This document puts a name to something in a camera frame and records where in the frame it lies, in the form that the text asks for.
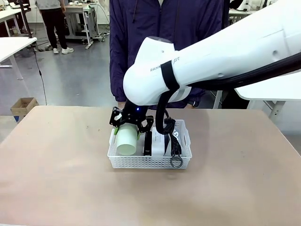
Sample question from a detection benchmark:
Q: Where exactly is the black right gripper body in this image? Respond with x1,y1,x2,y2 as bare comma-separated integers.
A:
122,100,149,128

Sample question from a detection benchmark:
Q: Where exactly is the black stapler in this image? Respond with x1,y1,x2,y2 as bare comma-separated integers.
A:
143,131,152,157

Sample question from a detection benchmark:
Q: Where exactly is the white rectangular box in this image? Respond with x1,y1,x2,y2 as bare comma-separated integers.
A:
150,126,166,157

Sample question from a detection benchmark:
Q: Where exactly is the pale green cup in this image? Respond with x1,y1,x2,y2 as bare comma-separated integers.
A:
115,124,139,156

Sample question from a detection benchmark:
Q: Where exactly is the white perforated plastic basket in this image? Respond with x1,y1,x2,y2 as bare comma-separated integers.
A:
107,118,193,170

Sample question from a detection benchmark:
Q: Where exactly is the person in purple jacket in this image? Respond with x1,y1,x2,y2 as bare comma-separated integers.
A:
109,0,230,109

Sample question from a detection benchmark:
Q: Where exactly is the brown cardboard box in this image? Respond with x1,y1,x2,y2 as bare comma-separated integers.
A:
10,97,40,123

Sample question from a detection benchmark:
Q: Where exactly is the bystander in black trousers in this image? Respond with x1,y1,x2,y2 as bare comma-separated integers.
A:
35,0,75,55

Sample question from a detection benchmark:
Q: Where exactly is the white workbench with metal legs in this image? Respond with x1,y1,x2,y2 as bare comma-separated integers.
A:
63,1,111,49

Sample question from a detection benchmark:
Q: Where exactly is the white desk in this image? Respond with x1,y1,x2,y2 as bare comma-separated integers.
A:
0,36,38,81

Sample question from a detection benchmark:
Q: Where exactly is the black stand pole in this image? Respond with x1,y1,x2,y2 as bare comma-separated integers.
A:
14,0,34,39

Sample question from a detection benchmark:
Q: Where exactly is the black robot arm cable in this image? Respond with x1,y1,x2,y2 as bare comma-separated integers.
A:
156,50,301,135

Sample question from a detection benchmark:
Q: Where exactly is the black braided strap with ring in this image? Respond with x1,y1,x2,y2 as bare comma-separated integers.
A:
164,118,183,169

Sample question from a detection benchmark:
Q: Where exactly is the black velcro strap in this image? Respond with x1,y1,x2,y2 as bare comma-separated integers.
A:
160,60,181,91

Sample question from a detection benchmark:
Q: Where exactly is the thin black hanging cable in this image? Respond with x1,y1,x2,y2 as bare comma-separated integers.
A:
30,43,48,106

